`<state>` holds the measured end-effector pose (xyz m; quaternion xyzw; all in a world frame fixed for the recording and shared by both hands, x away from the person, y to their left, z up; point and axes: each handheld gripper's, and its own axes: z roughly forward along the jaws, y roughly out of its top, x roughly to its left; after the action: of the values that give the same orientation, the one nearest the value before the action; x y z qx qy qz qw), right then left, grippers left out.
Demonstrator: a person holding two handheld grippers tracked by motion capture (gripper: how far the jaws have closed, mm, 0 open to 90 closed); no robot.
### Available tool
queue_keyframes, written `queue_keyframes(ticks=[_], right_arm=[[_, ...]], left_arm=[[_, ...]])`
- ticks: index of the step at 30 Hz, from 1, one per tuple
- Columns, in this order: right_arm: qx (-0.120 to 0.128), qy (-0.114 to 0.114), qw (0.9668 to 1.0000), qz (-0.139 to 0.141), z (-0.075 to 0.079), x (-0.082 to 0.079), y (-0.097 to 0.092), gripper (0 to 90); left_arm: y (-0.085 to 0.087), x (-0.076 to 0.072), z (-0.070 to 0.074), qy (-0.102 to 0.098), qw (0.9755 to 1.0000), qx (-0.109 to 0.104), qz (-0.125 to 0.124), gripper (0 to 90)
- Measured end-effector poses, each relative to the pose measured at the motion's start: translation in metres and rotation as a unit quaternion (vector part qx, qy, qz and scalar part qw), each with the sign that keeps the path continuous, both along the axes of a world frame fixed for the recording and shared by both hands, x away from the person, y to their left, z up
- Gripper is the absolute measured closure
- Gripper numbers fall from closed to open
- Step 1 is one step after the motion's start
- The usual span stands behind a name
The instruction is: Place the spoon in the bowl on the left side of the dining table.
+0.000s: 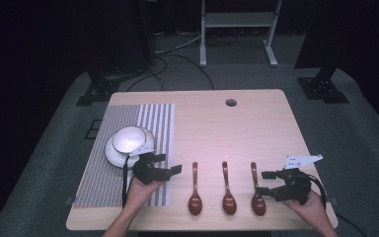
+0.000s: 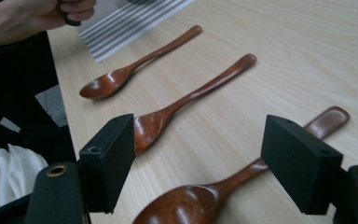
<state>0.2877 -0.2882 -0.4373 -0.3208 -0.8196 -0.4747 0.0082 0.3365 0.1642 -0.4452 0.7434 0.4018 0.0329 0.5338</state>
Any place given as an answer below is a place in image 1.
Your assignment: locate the black stand base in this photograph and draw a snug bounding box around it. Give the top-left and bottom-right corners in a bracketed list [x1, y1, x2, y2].
[75, 77, 121, 107]
[296, 76, 350, 105]

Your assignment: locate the grey striped placemat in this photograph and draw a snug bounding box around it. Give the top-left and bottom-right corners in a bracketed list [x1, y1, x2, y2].
[72, 103, 176, 208]

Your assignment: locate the person's right hand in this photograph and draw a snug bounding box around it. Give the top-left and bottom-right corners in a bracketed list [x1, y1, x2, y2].
[280, 189, 331, 229]

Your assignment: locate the white saucer plate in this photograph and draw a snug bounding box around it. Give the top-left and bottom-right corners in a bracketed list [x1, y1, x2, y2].
[104, 126, 156, 169]

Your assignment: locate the red-brown soup spoon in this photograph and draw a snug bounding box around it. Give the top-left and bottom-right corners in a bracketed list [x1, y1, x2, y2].
[221, 160, 238, 216]
[250, 161, 267, 217]
[188, 161, 203, 216]

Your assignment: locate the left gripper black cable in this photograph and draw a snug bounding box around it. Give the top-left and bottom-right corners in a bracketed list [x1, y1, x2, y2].
[121, 155, 132, 209]

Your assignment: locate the white metal stand frame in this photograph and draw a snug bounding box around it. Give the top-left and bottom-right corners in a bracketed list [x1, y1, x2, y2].
[198, 0, 283, 69]

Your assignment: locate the white bowl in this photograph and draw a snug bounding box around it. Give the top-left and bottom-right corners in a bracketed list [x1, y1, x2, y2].
[111, 125, 148, 155]

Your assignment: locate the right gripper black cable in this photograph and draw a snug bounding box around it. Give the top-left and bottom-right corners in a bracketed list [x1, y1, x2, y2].
[304, 173, 370, 237]

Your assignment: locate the white floor cable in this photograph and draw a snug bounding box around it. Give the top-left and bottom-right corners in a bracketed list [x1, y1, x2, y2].
[153, 31, 202, 55]

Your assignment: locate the black floor socket box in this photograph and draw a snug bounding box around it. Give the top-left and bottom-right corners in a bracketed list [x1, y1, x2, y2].
[84, 118, 104, 140]

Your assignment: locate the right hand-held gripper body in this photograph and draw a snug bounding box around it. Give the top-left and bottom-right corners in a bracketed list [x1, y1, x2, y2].
[269, 153, 324, 206]

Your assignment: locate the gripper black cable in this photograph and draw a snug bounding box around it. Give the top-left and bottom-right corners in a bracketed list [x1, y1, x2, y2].
[304, 173, 370, 237]
[121, 155, 132, 209]

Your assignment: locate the black floor cable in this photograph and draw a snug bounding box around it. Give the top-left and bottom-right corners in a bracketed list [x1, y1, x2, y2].
[125, 53, 215, 93]

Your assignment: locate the person's left hand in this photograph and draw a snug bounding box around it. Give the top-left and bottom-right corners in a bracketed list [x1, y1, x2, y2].
[123, 176, 165, 212]

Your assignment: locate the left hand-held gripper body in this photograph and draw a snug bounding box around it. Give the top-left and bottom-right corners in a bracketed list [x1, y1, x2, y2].
[128, 142, 173, 186]

